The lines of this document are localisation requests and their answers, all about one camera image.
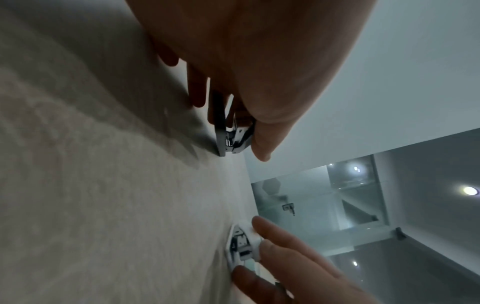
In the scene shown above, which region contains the person's left hand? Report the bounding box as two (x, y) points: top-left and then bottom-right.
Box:
(125, 0), (380, 163)

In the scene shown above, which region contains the black stapler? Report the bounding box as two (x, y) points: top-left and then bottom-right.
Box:
(207, 90), (258, 158)

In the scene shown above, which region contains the person's right hand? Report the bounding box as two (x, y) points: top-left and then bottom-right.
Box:
(231, 215), (380, 304)

